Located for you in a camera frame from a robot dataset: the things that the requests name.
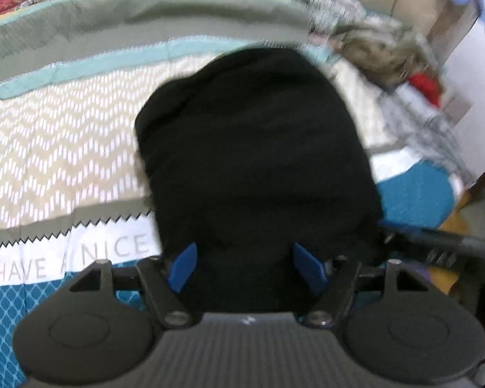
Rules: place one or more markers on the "black pants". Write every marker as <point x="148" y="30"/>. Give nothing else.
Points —
<point x="250" y="161"/>

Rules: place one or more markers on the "camouflage cloth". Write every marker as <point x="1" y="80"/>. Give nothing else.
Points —
<point x="384" y="52"/>

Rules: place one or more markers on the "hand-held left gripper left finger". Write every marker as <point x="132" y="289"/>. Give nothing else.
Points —
<point x="184" y="268"/>

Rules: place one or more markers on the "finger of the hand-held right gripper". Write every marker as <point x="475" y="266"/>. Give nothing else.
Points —
<point x="436" y="242"/>

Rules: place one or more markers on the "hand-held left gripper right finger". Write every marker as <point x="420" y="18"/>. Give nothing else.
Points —
<point x="311" y="268"/>

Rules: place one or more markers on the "teal grey patterned bed sheet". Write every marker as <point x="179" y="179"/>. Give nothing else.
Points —
<point x="56" y="137"/>

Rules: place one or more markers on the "red cloth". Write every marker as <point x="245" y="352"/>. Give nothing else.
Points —
<point x="426" y="87"/>

